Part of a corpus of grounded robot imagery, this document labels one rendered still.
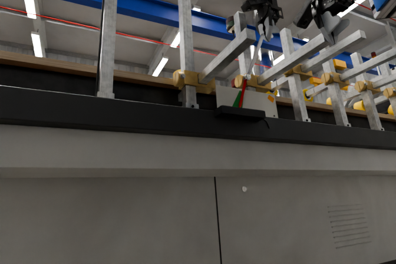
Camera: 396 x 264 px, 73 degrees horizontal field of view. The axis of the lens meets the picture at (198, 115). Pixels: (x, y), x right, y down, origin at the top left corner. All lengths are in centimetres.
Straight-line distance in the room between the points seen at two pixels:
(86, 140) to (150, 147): 17
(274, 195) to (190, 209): 40
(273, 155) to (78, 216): 66
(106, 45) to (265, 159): 63
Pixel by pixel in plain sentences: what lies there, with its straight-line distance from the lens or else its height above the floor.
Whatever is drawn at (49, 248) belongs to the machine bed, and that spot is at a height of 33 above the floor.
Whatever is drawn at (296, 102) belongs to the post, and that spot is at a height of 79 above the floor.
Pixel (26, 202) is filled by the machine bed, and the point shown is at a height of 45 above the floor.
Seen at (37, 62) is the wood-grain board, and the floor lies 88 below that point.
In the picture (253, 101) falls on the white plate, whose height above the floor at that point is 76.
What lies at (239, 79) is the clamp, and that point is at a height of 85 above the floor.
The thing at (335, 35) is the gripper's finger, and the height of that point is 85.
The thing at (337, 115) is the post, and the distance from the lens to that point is 135.
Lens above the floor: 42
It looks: 19 degrees up
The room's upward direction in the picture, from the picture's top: 3 degrees counter-clockwise
